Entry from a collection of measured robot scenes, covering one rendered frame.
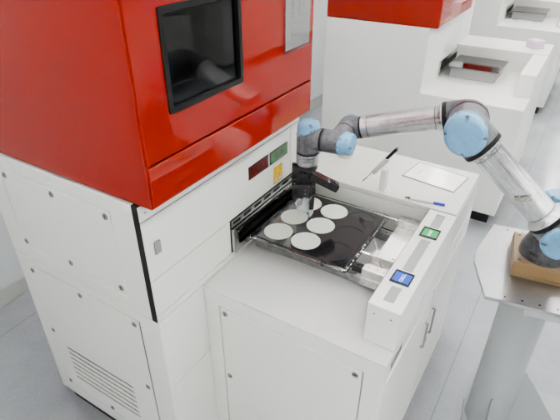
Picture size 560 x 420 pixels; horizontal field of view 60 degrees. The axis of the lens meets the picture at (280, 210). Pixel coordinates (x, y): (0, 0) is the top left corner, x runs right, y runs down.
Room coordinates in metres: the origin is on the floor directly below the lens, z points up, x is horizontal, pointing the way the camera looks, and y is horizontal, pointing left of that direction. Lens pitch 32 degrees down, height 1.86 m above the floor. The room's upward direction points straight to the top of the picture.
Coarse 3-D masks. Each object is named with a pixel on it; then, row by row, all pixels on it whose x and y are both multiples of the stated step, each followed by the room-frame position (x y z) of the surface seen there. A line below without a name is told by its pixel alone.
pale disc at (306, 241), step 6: (300, 234) 1.37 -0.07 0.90; (306, 234) 1.37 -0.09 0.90; (312, 234) 1.37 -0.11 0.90; (294, 240) 1.34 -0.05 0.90; (300, 240) 1.34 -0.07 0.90; (306, 240) 1.34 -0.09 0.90; (312, 240) 1.34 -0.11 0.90; (318, 240) 1.34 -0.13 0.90; (294, 246) 1.30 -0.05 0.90; (300, 246) 1.30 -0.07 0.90; (306, 246) 1.30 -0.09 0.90; (312, 246) 1.30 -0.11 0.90
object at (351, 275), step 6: (258, 246) 1.41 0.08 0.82; (264, 246) 1.40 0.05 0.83; (282, 252) 1.36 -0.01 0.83; (288, 252) 1.34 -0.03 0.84; (294, 258) 1.33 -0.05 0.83; (300, 258) 1.32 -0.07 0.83; (312, 264) 1.29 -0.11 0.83; (318, 264) 1.28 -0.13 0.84; (324, 270) 1.27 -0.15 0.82; (330, 270) 1.26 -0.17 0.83; (336, 270) 1.25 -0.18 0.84; (342, 276) 1.24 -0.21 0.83; (348, 276) 1.22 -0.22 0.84; (354, 276) 1.21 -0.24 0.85; (360, 276) 1.21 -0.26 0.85
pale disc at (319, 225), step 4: (312, 220) 1.46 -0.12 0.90; (316, 220) 1.46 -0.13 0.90; (320, 220) 1.46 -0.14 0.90; (324, 220) 1.46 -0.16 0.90; (328, 220) 1.46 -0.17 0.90; (308, 224) 1.43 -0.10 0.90; (312, 224) 1.43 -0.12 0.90; (316, 224) 1.43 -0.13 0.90; (320, 224) 1.43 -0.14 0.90; (324, 224) 1.43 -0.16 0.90; (328, 224) 1.43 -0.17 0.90; (332, 224) 1.43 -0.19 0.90; (308, 228) 1.41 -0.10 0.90; (312, 228) 1.41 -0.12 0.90; (316, 228) 1.41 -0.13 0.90; (320, 228) 1.41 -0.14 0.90; (324, 228) 1.41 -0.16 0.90; (328, 228) 1.41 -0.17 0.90; (332, 228) 1.41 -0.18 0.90; (316, 232) 1.38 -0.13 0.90; (320, 232) 1.38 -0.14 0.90; (324, 232) 1.38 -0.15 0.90
